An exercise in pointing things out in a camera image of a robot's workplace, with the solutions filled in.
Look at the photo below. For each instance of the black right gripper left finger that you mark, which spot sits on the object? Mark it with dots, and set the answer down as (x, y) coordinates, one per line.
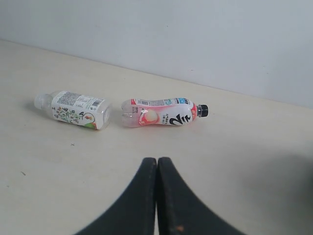
(133, 213)

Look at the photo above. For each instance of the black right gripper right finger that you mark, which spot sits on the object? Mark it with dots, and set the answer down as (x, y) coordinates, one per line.
(180, 211)

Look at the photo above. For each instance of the floral label tea bottle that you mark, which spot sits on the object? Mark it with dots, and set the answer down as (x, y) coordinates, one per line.
(74, 108)

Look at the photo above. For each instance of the pink peach label bottle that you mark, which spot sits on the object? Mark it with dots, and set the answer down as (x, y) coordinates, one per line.
(173, 111)

